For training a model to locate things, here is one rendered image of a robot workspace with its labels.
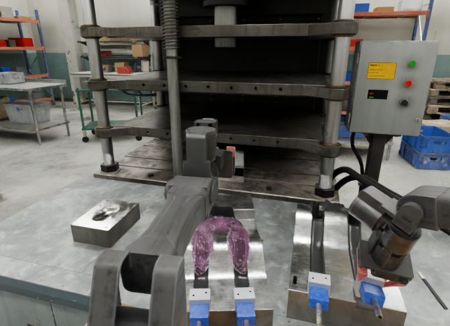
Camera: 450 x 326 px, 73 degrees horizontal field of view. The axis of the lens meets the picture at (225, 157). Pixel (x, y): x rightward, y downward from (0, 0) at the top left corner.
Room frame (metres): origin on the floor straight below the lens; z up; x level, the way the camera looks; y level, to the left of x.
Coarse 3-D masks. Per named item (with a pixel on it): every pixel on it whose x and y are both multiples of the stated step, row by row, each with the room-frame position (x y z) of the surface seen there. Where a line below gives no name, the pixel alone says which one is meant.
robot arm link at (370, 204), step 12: (360, 192) 0.55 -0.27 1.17; (372, 192) 0.55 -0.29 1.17; (360, 204) 0.54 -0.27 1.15; (372, 204) 0.53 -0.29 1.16; (384, 204) 0.52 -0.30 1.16; (408, 204) 0.46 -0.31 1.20; (360, 216) 0.54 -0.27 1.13; (372, 216) 0.52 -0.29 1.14; (396, 216) 0.47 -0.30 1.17; (408, 216) 0.45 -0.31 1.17; (420, 216) 0.44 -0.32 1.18; (372, 228) 0.52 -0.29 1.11; (408, 228) 0.46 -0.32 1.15
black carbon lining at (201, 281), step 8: (216, 208) 0.96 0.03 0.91; (224, 208) 0.96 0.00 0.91; (232, 208) 0.95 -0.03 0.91; (208, 216) 0.95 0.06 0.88; (224, 216) 0.96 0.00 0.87; (232, 216) 0.94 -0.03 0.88; (240, 224) 0.90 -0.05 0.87; (208, 272) 0.68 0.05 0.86; (200, 280) 0.66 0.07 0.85; (240, 280) 0.66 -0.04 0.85; (248, 280) 0.66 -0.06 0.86; (200, 288) 0.64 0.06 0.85
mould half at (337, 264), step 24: (336, 216) 0.86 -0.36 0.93; (336, 240) 0.78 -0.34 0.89; (336, 264) 0.69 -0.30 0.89; (336, 288) 0.59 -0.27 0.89; (384, 288) 0.59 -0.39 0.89; (288, 312) 0.59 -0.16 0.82; (312, 312) 0.57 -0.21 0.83; (336, 312) 0.56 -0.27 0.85; (360, 312) 0.55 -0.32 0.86; (384, 312) 0.53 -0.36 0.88
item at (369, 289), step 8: (368, 272) 0.58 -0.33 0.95; (360, 280) 0.56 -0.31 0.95; (368, 280) 0.55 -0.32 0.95; (376, 280) 0.55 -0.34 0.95; (360, 288) 0.55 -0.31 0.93; (368, 288) 0.53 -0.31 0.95; (376, 288) 0.54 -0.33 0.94; (360, 296) 0.53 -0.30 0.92; (368, 296) 0.52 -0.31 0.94; (376, 296) 0.51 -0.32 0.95; (384, 296) 0.51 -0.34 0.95; (376, 304) 0.49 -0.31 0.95; (376, 312) 0.47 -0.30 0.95
